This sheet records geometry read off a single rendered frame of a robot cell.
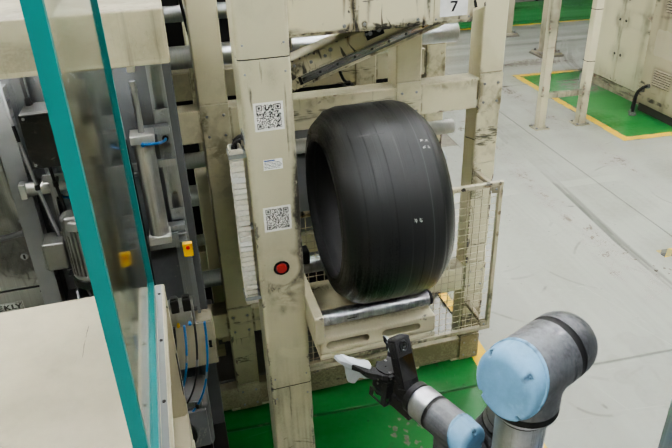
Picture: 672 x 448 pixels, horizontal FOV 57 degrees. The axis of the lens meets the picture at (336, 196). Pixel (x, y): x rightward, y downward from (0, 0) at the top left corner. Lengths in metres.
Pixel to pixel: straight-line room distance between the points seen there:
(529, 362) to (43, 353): 0.86
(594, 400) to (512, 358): 2.00
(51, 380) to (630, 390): 2.48
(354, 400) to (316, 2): 1.75
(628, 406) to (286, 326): 1.68
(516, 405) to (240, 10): 1.01
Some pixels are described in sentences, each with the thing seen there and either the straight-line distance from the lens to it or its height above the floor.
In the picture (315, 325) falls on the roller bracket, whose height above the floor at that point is 0.93.
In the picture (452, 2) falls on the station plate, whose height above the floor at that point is 1.70.
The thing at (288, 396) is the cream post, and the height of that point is 0.58.
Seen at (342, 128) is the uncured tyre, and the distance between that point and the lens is 1.62.
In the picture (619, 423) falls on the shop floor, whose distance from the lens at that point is 2.95.
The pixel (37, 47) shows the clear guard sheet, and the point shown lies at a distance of 0.64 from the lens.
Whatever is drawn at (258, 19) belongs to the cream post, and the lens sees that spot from 1.50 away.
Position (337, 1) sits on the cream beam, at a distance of 1.80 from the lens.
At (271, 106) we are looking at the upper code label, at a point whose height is 1.53.
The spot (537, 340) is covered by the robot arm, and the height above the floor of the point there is 1.36.
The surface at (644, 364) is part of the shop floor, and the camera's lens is 3.28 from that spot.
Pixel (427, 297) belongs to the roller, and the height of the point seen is 0.91.
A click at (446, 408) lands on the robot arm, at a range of 1.32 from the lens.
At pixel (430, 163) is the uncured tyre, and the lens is 1.60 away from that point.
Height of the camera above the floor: 2.02
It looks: 27 degrees down
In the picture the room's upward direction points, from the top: 2 degrees counter-clockwise
